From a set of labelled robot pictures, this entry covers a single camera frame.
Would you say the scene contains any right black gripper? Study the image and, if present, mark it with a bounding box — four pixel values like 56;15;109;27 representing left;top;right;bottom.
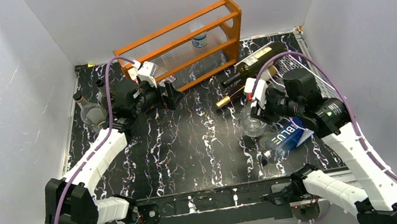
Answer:
245;84;305;128

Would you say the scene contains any brown wine bottle silver cap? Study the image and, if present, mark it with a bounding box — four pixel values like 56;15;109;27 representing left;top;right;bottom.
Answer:
96;79;110;111

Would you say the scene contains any clear glass bottle black cap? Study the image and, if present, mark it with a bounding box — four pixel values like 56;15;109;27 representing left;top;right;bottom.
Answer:
73;91;107;133

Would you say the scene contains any clear round glass bottle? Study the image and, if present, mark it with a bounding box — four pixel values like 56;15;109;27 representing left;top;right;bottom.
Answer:
240;102;267;138

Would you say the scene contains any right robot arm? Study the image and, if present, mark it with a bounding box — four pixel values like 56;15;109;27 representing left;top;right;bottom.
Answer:
244;68;397;224

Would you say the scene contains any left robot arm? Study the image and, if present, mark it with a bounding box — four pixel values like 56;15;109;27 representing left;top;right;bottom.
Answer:
45;80;184;224

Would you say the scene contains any blue square glass bottle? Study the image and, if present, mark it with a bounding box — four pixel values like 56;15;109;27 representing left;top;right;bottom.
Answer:
259;117;314;166

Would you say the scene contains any gold capped dark bottle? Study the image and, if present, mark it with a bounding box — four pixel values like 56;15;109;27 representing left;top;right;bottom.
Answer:
215;85;245;109

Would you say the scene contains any dark green wine bottle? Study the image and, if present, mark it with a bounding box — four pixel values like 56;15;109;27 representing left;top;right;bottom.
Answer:
221;42;287;88

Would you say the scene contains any orange wooden shelf rack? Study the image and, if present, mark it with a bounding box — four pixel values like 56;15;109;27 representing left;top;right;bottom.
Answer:
113;0;242;91

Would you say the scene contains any marker pen pack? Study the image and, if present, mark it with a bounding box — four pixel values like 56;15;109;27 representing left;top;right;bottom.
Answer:
164;75;176;83

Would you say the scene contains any white red small box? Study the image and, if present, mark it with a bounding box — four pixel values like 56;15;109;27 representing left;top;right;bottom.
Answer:
128;67;138;82

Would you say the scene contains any small blue labelled jar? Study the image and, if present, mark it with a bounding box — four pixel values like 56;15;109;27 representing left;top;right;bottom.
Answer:
190;22;207;48

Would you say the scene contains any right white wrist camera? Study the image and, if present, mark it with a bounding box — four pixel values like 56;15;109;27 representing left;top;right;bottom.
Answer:
244;78;268;109

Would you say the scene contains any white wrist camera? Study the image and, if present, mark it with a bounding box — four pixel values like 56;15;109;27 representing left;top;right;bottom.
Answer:
244;78;268;109
133;60;157;88

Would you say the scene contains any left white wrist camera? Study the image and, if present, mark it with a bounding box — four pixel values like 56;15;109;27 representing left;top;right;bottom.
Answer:
133;60;157;88

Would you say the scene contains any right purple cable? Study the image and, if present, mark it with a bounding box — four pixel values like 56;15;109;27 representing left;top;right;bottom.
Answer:
245;35;397;224

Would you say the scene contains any purple cable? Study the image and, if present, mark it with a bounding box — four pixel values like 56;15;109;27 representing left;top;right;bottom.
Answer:
21;53;161;224
245;35;397;224

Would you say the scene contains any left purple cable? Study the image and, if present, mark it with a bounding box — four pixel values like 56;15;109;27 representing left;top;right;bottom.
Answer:
21;53;161;224

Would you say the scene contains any black metal base rail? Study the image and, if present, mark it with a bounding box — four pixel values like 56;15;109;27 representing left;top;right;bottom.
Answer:
107;176;328;224

